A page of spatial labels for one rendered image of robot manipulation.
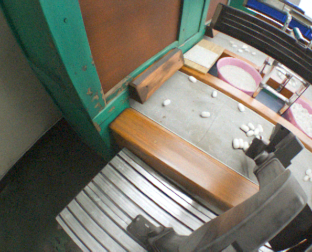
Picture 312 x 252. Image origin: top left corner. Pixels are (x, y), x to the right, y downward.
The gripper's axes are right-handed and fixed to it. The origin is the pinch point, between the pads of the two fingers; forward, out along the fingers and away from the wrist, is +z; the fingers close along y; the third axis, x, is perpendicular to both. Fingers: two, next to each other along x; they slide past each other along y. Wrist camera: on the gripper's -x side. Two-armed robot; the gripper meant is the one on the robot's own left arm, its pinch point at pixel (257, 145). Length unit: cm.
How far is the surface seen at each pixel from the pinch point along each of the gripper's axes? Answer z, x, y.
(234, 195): -16.3, 13.4, 1.8
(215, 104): 8.1, -4.2, 21.5
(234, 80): 26.0, -19.0, 18.7
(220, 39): 55, -45, 39
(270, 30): -16.8, -30.4, 16.2
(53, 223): -25, 122, 73
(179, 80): 10.3, -6.1, 40.6
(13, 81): -26, 30, 134
